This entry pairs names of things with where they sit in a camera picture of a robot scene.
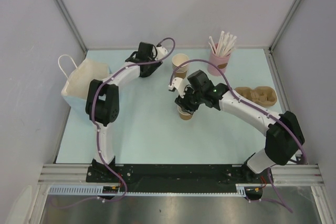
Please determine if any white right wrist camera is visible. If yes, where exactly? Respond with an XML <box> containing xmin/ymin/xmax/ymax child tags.
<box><xmin>169</xmin><ymin>77</ymin><xmax>188</xmax><ymax>98</ymax></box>

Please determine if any stack of brown paper cups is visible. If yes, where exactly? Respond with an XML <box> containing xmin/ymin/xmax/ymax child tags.
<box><xmin>172</xmin><ymin>54</ymin><xmax>189</xmax><ymax>79</ymax></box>

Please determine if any light blue paper bag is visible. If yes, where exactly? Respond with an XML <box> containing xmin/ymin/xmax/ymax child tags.
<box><xmin>58</xmin><ymin>55</ymin><xmax>111</xmax><ymax>120</ymax></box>

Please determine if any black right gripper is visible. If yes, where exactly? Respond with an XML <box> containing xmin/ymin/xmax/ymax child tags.
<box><xmin>175</xmin><ymin>84</ymin><xmax>204</xmax><ymax>115</ymax></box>

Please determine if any pink straw holder cup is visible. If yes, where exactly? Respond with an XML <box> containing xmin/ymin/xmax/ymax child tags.
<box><xmin>207</xmin><ymin>50</ymin><xmax>231</xmax><ymax>76</ymax></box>

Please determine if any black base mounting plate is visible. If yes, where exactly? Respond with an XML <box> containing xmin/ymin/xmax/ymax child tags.
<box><xmin>86</xmin><ymin>163</ymin><xmax>274</xmax><ymax>193</ymax></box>

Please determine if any aluminium frame rail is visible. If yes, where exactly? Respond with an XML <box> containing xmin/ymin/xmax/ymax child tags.
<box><xmin>271</xmin><ymin>165</ymin><xmax>324</xmax><ymax>186</ymax></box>

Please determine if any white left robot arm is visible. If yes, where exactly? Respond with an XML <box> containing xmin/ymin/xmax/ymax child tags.
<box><xmin>86</xmin><ymin>42</ymin><xmax>171</xmax><ymax>182</ymax></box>

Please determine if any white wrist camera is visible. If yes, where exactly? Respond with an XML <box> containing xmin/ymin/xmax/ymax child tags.
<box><xmin>169</xmin><ymin>77</ymin><xmax>188</xmax><ymax>98</ymax></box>
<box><xmin>154</xmin><ymin>46</ymin><xmax>168</xmax><ymax>60</ymax></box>

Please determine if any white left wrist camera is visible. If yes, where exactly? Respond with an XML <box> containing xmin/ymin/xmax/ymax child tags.
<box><xmin>154</xmin><ymin>46</ymin><xmax>168</xmax><ymax>60</ymax></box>

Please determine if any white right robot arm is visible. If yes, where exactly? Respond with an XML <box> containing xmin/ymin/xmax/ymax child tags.
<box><xmin>169</xmin><ymin>70</ymin><xmax>305</xmax><ymax>183</ymax></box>

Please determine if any single brown paper cup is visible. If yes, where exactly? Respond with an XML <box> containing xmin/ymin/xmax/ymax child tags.
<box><xmin>177</xmin><ymin>106</ymin><xmax>193</xmax><ymax>121</ymax></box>

